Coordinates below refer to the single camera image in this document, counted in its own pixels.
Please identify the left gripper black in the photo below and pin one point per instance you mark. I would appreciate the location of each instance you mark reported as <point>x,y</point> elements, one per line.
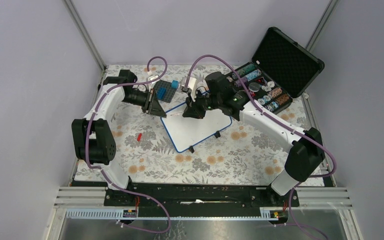
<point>154,108</point>

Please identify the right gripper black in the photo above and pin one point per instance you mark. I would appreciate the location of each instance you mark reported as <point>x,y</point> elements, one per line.
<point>192,110</point>

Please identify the blue framed whiteboard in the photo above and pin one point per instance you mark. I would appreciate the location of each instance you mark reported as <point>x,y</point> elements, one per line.
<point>184,132</point>

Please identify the white marker pen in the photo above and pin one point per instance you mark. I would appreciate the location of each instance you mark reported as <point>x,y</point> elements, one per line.
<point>176,114</point>

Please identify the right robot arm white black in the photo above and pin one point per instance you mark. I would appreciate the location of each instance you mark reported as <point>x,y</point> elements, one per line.
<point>304,147</point>

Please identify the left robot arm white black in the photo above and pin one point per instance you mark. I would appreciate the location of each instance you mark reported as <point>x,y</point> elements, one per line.
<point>92,136</point>

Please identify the blue lego brick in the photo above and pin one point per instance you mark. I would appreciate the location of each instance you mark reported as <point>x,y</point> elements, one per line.
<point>161,93</point>

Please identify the dark grey lego baseplate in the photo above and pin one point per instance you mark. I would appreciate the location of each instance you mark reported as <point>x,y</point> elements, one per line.
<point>170,91</point>

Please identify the light blue cube block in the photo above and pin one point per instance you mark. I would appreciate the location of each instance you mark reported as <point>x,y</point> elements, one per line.
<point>174,84</point>

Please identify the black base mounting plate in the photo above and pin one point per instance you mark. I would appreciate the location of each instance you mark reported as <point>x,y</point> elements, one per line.
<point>170,195</point>

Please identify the black poker chip case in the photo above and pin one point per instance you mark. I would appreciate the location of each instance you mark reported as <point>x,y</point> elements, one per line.
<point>281,67</point>

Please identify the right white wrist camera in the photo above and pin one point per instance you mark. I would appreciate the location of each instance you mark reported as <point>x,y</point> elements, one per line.
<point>189,86</point>

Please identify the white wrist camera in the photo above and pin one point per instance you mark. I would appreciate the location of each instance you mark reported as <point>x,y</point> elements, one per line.
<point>189,86</point>
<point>152,81</point>

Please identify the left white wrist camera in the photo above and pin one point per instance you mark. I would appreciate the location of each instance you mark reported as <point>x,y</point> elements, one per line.
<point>152,81</point>

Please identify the whiteboard wire stand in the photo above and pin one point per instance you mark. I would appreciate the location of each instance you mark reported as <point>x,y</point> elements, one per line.
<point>191,149</point>

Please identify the white slotted cable duct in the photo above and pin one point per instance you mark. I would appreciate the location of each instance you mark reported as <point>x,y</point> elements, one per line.
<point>177,213</point>

